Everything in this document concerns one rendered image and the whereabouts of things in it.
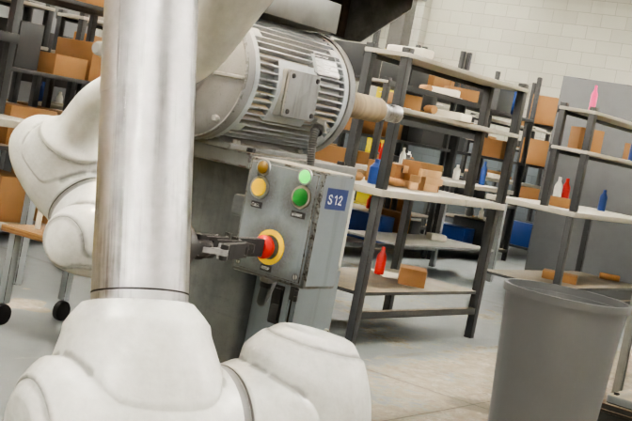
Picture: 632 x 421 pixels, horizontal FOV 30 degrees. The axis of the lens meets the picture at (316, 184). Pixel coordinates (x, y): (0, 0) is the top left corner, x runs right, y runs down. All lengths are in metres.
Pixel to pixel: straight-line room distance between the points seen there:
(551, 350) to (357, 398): 3.36
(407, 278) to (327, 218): 5.36
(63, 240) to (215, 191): 0.71
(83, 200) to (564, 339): 3.12
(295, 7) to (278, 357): 1.15
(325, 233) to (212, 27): 0.61
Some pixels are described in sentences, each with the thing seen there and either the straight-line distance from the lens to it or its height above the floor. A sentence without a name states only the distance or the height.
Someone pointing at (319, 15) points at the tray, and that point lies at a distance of 2.34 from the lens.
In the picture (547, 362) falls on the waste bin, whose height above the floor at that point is 0.47.
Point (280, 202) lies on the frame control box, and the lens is 1.99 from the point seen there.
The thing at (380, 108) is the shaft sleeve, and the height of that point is 1.25.
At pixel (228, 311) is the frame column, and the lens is 2.28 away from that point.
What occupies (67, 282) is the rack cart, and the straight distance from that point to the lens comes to 5.91.
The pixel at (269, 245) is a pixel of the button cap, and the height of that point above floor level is 0.98.
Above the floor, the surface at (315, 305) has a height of 0.85.
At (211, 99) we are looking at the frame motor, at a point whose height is 1.20.
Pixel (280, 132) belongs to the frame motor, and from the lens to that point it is 2.28.
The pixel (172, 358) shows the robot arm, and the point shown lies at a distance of 1.16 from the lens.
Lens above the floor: 1.20
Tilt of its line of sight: 3 degrees down
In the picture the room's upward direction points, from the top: 11 degrees clockwise
